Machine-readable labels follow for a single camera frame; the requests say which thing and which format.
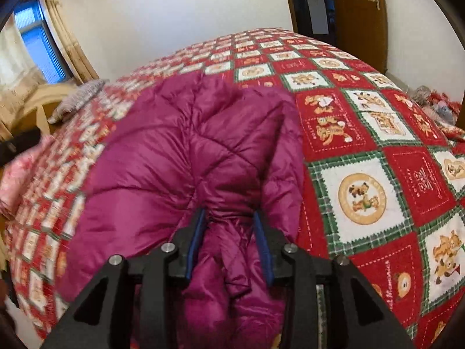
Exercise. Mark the brown wooden door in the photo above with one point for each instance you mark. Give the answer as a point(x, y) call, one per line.
point(358, 18)

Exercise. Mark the red printed patchwork blanket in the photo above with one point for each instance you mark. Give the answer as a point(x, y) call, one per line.
point(381, 145)

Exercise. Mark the pile of mixed clothes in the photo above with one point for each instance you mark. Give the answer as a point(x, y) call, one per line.
point(439, 105)

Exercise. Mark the cream wooden chair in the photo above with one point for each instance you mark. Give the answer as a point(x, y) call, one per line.
point(47, 96)

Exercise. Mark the pink patterned cloth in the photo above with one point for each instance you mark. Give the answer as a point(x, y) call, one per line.
point(21, 174)

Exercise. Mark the golden curtain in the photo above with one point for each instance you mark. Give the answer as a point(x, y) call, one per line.
point(69, 36)

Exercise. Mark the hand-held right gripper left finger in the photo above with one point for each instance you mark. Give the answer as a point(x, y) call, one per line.
point(196, 247)

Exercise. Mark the window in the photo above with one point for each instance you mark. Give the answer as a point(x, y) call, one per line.
point(40, 40)

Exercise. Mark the magenta puffer jacket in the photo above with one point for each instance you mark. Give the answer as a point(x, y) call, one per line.
point(181, 152)

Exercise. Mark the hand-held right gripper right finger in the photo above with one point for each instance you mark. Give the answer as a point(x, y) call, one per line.
point(263, 251)

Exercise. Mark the grey pillow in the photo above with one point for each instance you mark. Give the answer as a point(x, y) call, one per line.
point(78, 100)

